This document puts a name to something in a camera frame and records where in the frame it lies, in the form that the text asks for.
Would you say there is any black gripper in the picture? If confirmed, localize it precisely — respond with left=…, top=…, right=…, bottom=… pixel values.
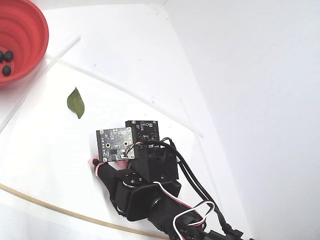
left=87, top=155, right=183, bottom=223

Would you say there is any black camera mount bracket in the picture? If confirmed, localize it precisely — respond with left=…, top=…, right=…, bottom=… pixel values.
left=127, top=141, right=181, bottom=185

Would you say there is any red white black servo wire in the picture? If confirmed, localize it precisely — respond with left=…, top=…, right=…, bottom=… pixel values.
left=172, top=201, right=216, bottom=240
left=152, top=181, right=195, bottom=210

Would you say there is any long thin wooden stick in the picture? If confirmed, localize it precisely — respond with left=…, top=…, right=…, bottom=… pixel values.
left=0, top=183, right=165, bottom=238

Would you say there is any green leaf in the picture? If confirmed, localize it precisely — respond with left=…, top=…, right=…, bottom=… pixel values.
left=66, top=86, right=86, bottom=120

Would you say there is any red collapsible silicone cup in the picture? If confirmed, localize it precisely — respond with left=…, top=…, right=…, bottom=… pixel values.
left=0, top=0, right=50, bottom=89

